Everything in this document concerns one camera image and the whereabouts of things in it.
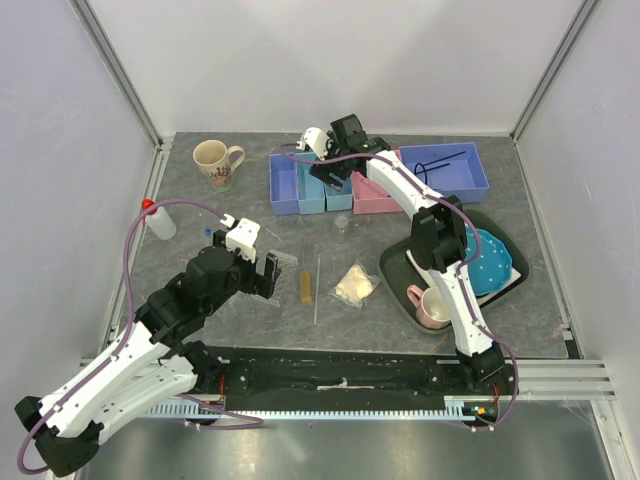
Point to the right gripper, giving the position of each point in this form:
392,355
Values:
323,170

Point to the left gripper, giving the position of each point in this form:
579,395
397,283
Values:
258,283

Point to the black metal ring stand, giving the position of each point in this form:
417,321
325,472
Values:
444,173

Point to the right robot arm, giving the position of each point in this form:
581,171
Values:
437,240

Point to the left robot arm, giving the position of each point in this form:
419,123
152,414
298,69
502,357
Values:
150,361

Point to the right light blue bin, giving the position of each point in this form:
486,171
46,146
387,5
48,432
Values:
339,202

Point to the light blue bin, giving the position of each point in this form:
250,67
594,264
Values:
310,190
339,202

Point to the clear test tube rack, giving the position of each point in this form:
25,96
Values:
287,263

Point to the left light blue bin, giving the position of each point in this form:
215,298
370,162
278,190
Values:
310,190

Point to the brown test tube brush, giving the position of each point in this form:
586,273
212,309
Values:
304,278

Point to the pink bin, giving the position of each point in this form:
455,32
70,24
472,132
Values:
370,198

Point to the small glass stopper bottle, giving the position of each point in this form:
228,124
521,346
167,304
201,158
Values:
341,222

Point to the small purple bin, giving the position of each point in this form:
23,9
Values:
283,185

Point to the bag of white gloves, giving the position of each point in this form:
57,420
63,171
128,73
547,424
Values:
355,286

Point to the dark green tray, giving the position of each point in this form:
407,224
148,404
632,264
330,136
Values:
398,273

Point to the beige patterned mug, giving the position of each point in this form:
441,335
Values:
218,162

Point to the red cap wash bottle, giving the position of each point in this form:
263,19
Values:
158,220

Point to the large purple bin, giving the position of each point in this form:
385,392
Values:
477,187

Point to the pink mug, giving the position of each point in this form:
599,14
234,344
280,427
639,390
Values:
431,312

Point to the blue dotted plate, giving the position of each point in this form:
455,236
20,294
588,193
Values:
486,238

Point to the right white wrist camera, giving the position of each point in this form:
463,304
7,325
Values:
317,141

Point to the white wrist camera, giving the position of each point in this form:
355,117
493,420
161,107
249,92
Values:
317,141
241,235

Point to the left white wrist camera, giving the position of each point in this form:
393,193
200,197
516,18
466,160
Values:
241,235

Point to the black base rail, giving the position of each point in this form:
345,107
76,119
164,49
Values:
275,380

